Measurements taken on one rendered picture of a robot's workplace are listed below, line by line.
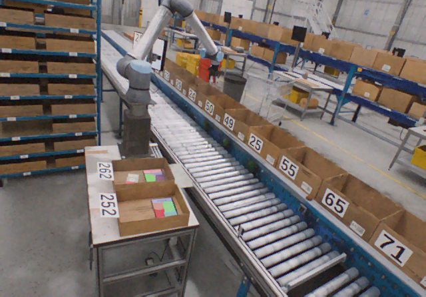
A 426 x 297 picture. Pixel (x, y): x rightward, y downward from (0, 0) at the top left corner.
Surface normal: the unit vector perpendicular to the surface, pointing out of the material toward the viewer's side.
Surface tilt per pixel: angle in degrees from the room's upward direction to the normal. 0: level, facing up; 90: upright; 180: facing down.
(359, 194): 90
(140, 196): 88
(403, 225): 90
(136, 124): 90
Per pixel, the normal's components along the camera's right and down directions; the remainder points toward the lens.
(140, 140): 0.42, 0.47
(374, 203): -0.84, 0.07
